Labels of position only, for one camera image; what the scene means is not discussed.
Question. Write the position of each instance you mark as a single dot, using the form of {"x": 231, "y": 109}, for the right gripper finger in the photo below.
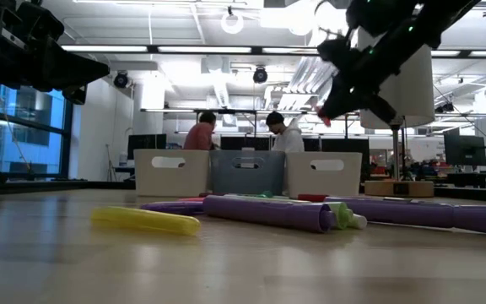
{"x": 335, "y": 101}
{"x": 350, "y": 101}

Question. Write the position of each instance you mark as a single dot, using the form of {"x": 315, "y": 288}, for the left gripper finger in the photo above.
{"x": 70, "y": 69}
{"x": 76, "y": 95}

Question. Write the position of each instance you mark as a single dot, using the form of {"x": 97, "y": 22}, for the orange red highlighter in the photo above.
{"x": 311, "y": 197}

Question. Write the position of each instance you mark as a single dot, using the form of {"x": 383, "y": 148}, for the white marker black cap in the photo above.
{"x": 397, "y": 199}

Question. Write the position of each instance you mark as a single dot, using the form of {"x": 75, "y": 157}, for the light green highlighter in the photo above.
{"x": 342, "y": 215}

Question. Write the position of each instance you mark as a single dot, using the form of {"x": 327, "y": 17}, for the green marker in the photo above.
{"x": 262, "y": 194}

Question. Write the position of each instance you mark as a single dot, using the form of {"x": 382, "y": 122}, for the large purple highlighter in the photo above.
{"x": 264, "y": 213}

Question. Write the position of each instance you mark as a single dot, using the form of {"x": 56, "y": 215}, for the small purple marker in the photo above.
{"x": 171, "y": 207}

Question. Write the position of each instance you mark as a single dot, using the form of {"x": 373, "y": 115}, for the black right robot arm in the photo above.
{"x": 428, "y": 17}

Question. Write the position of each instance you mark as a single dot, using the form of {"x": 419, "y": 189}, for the ceiling light strip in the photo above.
{"x": 104, "y": 48}
{"x": 205, "y": 49}
{"x": 289, "y": 50}

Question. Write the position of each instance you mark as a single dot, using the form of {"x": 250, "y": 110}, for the white lamp shade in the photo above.
{"x": 412, "y": 93}

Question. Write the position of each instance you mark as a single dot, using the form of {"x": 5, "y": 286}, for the black round ceiling spotlight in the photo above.
{"x": 260, "y": 75}
{"x": 121, "y": 79}

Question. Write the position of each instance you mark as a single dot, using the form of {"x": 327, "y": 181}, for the person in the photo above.
{"x": 200, "y": 137}
{"x": 287, "y": 137}

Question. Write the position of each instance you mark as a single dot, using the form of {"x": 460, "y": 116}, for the metal lamp pole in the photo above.
{"x": 395, "y": 156}

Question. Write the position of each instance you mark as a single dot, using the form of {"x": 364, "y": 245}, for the broom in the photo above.
{"x": 110, "y": 164}

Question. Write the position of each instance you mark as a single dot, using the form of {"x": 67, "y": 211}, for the white bottle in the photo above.
{"x": 122, "y": 159}

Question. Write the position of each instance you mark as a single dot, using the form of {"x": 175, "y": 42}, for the white plastic bin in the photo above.
{"x": 171, "y": 179}
{"x": 323, "y": 183}

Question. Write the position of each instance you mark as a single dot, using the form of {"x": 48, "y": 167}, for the black monitor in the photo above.
{"x": 146, "y": 145}
{"x": 464, "y": 150}

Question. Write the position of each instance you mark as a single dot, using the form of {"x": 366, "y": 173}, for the wooden lamp base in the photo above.
{"x": 399, "y": 188}

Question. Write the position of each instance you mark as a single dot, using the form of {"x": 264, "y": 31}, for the grey plastic bin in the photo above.
{"x": 247, "y": 181}

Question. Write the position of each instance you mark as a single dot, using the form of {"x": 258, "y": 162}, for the round white pendant lamp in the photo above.
{"x": 232, "y": 23}

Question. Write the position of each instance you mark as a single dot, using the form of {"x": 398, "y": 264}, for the yellow highlighter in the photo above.
{"x": 146, "y": 220}

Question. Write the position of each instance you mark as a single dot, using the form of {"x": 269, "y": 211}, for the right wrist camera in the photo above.
{"x": 336, "y": 50}

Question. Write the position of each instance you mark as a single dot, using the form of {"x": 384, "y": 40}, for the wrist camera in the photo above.
{"x": 40, "y": 21}
{"x": 336, "y": 50}

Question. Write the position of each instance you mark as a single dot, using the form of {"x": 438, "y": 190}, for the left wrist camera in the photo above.
{"x": 40, "y": 21}

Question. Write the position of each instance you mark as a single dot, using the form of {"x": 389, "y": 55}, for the window with dark frame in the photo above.
{"x": 28, "y": 131}

